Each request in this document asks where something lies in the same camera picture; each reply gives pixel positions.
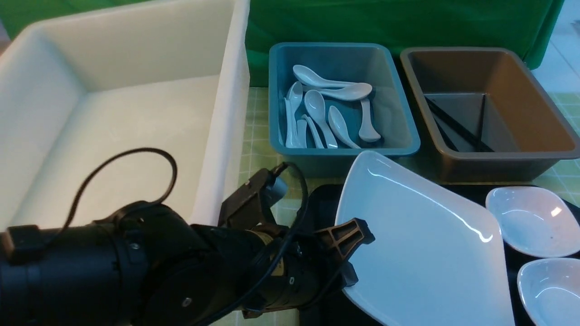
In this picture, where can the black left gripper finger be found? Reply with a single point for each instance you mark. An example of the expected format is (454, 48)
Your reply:
(347, 275)
(339, 242)

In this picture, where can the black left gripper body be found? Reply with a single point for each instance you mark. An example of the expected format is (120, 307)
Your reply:
(260, 275)

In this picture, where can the large white square plate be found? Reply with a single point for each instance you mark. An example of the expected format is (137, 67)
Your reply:
(374, 173)

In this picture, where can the white ceramic spoon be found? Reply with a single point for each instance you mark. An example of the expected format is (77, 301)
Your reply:
(339, 127)

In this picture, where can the black chopstick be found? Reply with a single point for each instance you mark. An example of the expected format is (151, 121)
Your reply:
(479, 143)
(456, 126)

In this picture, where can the white small dish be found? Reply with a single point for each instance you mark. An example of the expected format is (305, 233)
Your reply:
(549, 290)
(534, 221)

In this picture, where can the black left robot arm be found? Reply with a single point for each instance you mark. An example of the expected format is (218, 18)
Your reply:
(149, 267)

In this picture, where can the black serving tray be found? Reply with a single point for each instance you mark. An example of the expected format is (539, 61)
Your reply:
(512, 258)

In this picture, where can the white spoon right upright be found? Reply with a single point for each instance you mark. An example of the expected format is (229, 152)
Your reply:
(367, 132)

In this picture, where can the teal plastic bin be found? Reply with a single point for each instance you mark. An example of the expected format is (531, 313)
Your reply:
(348, 62)

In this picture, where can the white spoon middle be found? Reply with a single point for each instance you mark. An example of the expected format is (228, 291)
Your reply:
(315, 106)

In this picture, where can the white spoon left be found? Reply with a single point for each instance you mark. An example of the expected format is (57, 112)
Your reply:
(293, 100)

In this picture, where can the black chopstick in bin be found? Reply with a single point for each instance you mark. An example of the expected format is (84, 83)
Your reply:
(456, 126)

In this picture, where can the white spoon top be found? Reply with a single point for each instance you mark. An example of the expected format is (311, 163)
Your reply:
(308, 77)

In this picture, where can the brown plastic bin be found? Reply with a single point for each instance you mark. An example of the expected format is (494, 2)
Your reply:
(522, 124)

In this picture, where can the large white plastic tub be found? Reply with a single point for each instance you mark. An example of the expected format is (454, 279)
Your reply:
(77, 90)

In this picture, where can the green backdrop cloth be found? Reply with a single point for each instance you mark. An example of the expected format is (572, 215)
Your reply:
(521, 26)

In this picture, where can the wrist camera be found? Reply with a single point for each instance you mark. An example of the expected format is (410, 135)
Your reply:
(251, 204)

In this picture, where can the white spoon small handle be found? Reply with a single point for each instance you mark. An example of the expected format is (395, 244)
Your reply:
(314, 132)

